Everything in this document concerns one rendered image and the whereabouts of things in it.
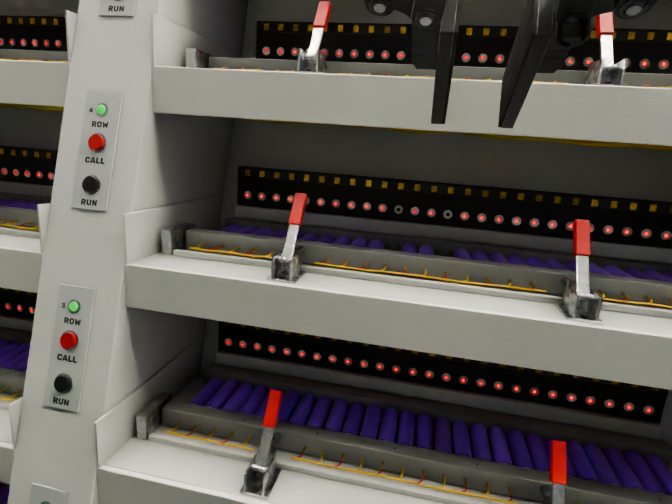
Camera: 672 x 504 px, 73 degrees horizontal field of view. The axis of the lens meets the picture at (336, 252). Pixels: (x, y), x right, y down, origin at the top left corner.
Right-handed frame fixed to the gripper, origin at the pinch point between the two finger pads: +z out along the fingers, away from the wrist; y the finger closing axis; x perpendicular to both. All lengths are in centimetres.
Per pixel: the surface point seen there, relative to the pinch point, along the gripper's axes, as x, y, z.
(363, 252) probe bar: -3.3, -7.8, 26.3
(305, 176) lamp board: 7.9, -17.8, 33.8
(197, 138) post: 9.1, -30.5, 27.7
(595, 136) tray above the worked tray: 7.2, 11.5, 18.4
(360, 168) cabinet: 11.0, -11.3, 36.8
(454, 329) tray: -10.4, 1.7, 21.5
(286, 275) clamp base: -7.4, -14.4, 22.6
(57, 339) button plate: -17.0, -36.6, 22.1
